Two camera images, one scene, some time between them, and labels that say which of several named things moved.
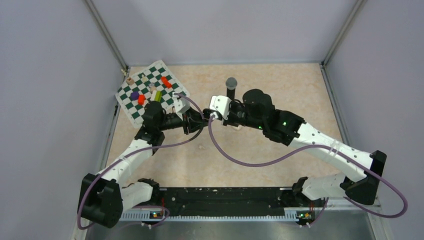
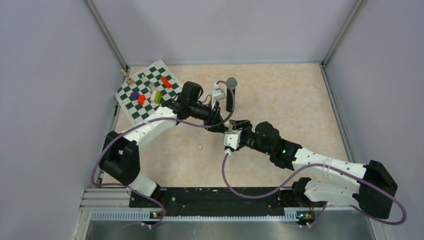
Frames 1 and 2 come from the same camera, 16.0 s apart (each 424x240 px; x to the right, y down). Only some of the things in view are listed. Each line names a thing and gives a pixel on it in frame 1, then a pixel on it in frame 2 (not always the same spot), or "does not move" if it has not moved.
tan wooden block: x=130 y=81 does not move
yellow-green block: x=158 y=96 does not move
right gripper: x=229 y=121 -> x=245 y=124
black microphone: x=231 y=83 does not move
